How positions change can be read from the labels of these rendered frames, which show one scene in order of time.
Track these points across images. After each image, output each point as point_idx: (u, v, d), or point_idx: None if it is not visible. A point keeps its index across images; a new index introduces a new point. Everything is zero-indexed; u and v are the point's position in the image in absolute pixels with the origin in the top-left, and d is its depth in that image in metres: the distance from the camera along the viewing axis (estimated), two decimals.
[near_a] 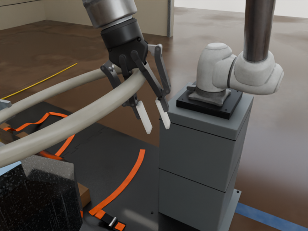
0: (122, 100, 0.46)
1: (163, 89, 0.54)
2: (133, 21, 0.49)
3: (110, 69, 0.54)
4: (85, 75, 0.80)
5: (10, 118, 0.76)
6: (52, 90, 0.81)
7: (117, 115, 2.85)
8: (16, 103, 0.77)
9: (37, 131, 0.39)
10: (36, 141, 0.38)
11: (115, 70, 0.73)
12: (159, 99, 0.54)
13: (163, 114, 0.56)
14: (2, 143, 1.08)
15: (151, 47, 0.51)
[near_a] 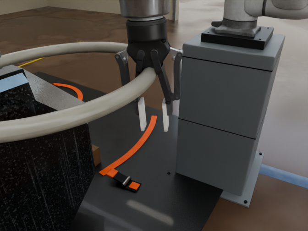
0: (133, 98, 0.44)
1: (174, 94, 0.53)
2: (163, 22, 0.47)
3: (124, 61, 0.52)
4: (86, 45, 0.75)
5: None
6: (47, 51, 0.75)
7: None
8: (7, 56, 0.71)
9: (44, 114, 0.37)
10: (41, 126, 0.36)
11: (121, 50, 0.70)
12: (167, 102, 0.54)
13: (166, 118, 0.56)
14: None
15: (173, 51, 0.50)
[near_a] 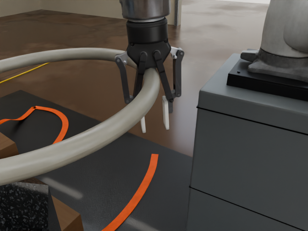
0: (154, 101, 0.43)
1: (175, 92, 0.54)
2: (167, 22, 0.47)
3: (125, 64, 0.50)
4: (53, 53, 0.68)
5: None
6: (8, 64, 0.65)
7: (120, 110, 2.27)
8: None
9: (81, 134, 0.33)
10: (84, 147, 0.32)
11: (97, 55, 0.66)
12: (170, 101, 0.54)
13: (168, 116, 0.57)
14: None
15: (174, 50, 0.51)
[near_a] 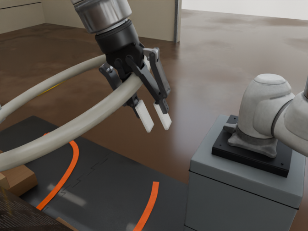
0: None
1: (161, 93, 0.52)
2: (126, 27, 0.46)
3: (108, 72, 0.53)
4: (70, 70, 0.84)
5: (2, 121, 0.75)
6: (38, 89, 0.82)
7: (124, 136, 2.52)
8: (6, 106, 0.76)
9: (94, 106, 0.46)
10: (97, 113, 0.45)
11: (103, 60, 0.80)
12: (156, 103, 0.53)
13: (162, 117, 0.55)
14: None
15: (147, 52, 0.49)
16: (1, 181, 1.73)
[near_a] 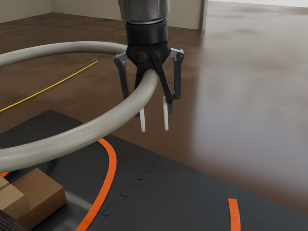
0: None
1: (175, 94, 0.54)
2: (166, 24, 0.46)
3: (124, 64, 0.50)
4: (21, 52, 0.69)
5: None
6: None
7: (171, 135, 1.95)
8: None
9: (131, 96, 0.42)
10: (138, 105, 0.42)
11: (68, 48, 0.71)
12: (169, 102, 0.54)
13: (167, 117, 0.56)
14: None
15: (174, 52, 0.50)
16: (18, 202, 1.16)
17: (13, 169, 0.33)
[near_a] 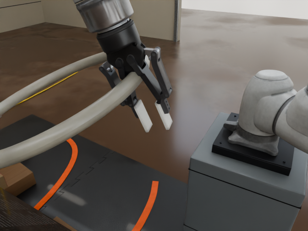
0: None
1: (162, 93, 0.52)
2: (128, 26, 0.46)
3: (108, 71, 0.53)
4: (67, 68, 0.83)
5: None
6: (35, 86, 0.81)
7: (123, 135, 2.50)
8: (2, 103, 0.75)
9: (92, 103, 0.45)
10: (96, 111, 0.44)
11: (101, 58, 0.79)
12: (158, 102, 0.53)
13: (163, 116, 0.55)
14: None
15: (148, 52, 0.49)
16: None
17: None
